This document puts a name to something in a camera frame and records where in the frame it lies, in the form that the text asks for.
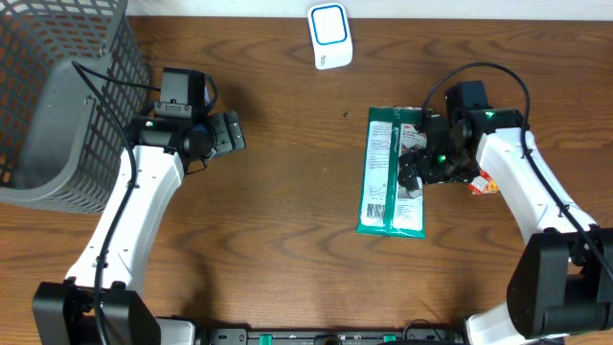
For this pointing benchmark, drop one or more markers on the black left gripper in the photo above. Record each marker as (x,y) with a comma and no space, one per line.
(222,123)

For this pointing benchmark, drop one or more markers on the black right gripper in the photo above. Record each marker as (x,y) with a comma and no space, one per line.
(424,155)

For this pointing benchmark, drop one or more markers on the red stick packet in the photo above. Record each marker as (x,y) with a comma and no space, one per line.
(483,184)

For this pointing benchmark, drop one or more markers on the white green package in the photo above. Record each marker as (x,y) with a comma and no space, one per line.
(388,208)

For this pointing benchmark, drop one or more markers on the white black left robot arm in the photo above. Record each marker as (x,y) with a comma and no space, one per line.
(100,300)

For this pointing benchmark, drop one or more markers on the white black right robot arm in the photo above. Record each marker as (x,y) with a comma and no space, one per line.
(562,284)

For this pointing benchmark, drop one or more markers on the white black barcode scanner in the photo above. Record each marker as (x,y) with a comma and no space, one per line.
(330,35)

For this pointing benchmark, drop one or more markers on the grey plastic mesh basket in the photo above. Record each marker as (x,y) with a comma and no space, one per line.
(71,73)

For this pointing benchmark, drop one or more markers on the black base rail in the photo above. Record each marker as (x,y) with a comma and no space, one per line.
(335,336)

